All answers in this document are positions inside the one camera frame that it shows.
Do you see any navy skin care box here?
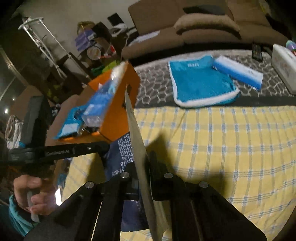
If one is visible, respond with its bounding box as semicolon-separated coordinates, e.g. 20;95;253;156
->
104;82;172;241

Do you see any blue shoelace package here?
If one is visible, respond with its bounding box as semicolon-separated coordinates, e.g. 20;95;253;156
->
54;62;128;140

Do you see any blue mesh pouch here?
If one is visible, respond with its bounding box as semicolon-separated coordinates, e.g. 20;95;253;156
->
168;55;239;108

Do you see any blue white slim box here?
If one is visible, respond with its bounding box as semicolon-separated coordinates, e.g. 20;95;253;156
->
213;56;263;90

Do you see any person's left hand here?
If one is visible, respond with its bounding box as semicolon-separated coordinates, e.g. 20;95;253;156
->
14;175;57;216

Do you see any orange cardboard box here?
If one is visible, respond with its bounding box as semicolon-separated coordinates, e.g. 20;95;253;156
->
45;62;140;146

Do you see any yellow plaid tablecloth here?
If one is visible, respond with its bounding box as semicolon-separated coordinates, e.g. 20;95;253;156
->
61;105;296;241

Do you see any grey hexagon pattern mat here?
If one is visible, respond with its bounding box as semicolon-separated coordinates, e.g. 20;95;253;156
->
135;50;295;108

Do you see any green plastic bag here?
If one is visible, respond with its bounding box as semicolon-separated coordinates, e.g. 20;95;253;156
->
91;60;120;77

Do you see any round biscuit tin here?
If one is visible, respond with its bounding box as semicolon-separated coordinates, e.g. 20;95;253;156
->
86;46;102;61

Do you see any white paper sheet on sofa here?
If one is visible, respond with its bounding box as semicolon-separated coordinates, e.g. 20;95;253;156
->
128;30;160;46

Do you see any black remote control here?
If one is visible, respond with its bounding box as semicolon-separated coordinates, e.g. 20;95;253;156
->
252;43;263;62

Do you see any brown sofa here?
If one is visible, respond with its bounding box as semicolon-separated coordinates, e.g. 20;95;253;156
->
121;1;288;60

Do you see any white tissue box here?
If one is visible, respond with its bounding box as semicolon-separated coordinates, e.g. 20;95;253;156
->
271;44;296;95

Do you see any brown sofa cushion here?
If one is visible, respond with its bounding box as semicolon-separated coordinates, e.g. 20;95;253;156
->
174;13;240;33

